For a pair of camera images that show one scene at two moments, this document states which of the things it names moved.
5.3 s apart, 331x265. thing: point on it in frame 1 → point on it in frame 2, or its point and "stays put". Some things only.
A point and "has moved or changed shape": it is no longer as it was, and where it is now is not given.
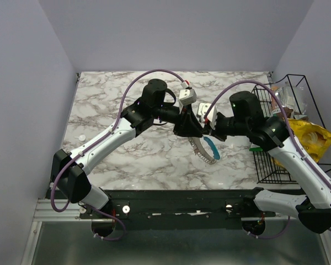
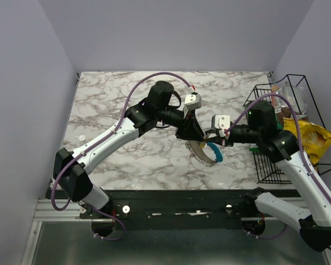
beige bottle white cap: [81, 137] stays put
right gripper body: [220, 130] → [225, 140]
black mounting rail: [179, 210] stays put
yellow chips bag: [315, 139] stays put
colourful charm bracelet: [202, 149] has moved or changed shape
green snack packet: [255, 149] stays put
